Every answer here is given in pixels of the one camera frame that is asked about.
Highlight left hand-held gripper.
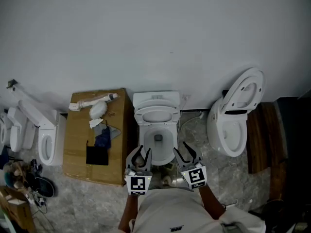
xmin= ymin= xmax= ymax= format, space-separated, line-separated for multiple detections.
xmin=124 ymin=145 xmax=153 ymax=196

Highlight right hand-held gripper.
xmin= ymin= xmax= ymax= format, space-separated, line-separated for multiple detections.
xmin=173 ymin=141 xmax=207 ymax=189

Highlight person's left forearm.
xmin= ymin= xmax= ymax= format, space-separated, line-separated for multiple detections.
xmin=118 ymin=194 xmax=140 ymax=233

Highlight person's right forearm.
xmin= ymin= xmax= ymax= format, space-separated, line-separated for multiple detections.
xmin=198 ymin=185 xmax=226 ymax=220

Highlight white toilet with square tank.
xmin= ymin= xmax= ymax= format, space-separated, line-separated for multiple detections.
xmin=133 ymin=91 xmax=181 ymax=166

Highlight oval white smart toilet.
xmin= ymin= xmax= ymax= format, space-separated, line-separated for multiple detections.
xmin=206 ymin=97 xmax=248 ymax=158

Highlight tall slim white toilet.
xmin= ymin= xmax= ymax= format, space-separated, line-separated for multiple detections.
xmin=18 ymin=100 xmax=67 ymax=166

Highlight small white toilet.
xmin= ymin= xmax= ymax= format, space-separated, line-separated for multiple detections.
xmin=0 ymin=112 xmax=12 ymax=145
xmin=7 ymin=107 xmax=36 ymax=152

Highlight grey cloth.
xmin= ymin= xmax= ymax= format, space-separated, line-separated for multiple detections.
xmin=93 ymin=124 xmax=121 ymax=140

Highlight black flat bag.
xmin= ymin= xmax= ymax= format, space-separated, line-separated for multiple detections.
xmin=86 ymin=141 xmax=109 ymax=166

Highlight person's white shirt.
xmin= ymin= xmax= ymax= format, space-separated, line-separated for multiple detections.
xmin=131 ymin=187 xmax=267 ymax=233

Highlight white power strip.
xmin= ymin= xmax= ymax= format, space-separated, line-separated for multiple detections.
xmin=221 ymin=199 xmax=239 ymax=210

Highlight crumpled white paper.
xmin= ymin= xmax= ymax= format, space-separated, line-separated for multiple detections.
xmin=88 ymin=117 xmax=104 ymax=129

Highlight large brown cardboard box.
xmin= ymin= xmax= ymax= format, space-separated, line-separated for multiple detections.
xmin=62 ymin=88 xmax=137 ymax=187

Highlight dark wooden plank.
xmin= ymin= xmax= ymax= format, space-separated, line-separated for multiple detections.
xmin=246 ymin=103 xmax=272 ymax=174
xmin=262 ymin=102 xmax=289 ymax=201

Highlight white plastic drain pipe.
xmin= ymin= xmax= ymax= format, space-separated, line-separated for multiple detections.
xmin=77 ymin=93 xmax=119 ymax=109

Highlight small black gadget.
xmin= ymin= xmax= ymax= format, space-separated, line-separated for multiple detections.
xmin=30 ymin=158 xmax=43 ymax=174

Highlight black chair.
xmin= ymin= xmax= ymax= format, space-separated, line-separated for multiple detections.
xmin=249 ymin=198 xmax=311 ymax=233

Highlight black cabinet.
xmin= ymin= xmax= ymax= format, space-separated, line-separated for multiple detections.
xmin=274 ymin=88 xmax=311 ymax=203

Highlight teal and beige plush toy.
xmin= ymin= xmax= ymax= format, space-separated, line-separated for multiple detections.
xmin=3 ymin=161 xmax=29 ymax=189

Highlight small brown cardboard box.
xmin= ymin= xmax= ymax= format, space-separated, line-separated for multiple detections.
xmin=0 ymin=185 xmax=37 ymax=233

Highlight dark blue bag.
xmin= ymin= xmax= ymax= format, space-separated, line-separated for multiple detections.
xmin=0 ymin=146 xmax=10 ymax=169

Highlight thin white cable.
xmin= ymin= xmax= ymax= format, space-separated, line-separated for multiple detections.
xmin=176 ymin=100 xmax=188 ymax=150

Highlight white water hose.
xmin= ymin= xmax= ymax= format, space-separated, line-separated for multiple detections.
xmin=181 ymin=111 xmax=205 ymax=131

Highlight white plug with tangled cables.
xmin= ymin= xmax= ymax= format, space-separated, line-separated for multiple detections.
xmin=26 ymin=190 xmax=48 ymax=215

